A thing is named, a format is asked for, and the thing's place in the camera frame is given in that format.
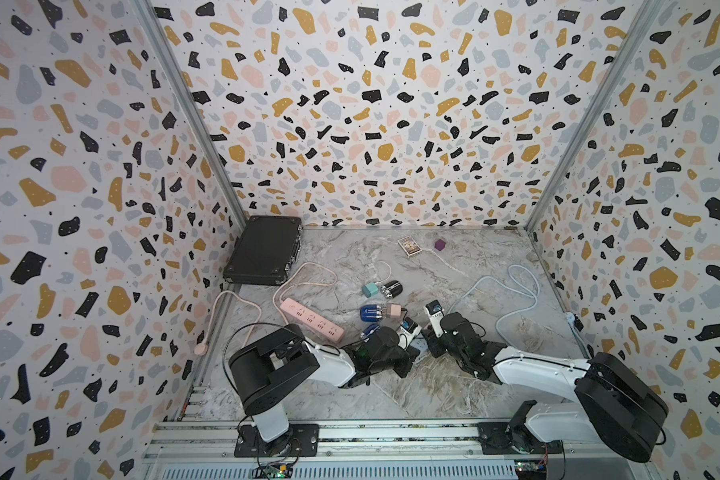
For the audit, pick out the blue shaver with white stripes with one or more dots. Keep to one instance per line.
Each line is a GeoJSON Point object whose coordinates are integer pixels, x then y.
{"type": "Point", "coordinates": [372, 313]}

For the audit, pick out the teal USB charger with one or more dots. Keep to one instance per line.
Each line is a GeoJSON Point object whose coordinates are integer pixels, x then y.
{"type": "Point", "coordinates": [370, 290]}

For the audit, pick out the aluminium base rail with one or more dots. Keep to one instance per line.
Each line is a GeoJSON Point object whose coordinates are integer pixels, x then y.
{"type": "Point", "coordinates": [374, 449]}

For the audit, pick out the card box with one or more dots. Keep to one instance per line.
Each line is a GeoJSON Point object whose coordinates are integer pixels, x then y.
{"type": "Point", "coordinates": [409, 246]}

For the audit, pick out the black briefcase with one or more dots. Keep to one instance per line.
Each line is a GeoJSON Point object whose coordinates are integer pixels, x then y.
{"type": "Point", "coordinates": [265, 252]}

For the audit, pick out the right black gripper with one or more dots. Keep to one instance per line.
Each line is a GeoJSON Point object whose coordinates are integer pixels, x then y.
{"type": "Point", "coordinates": [429, 338]}

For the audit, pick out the pink power strip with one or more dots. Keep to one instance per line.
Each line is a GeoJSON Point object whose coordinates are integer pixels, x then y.
{"type": "Point", "coordinates": [312, 319]}

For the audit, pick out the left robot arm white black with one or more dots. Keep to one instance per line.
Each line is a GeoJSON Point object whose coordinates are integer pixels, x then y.
{"type": "Point", "coordinates": [265, 372]}

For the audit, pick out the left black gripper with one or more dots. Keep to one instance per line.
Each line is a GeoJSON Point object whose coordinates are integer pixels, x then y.
{"type": "Point", "coordinates": [408, 361]}

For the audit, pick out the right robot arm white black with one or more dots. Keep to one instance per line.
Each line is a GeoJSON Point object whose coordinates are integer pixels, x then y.
{"type": "Point", "coordinates": [603, 401]}

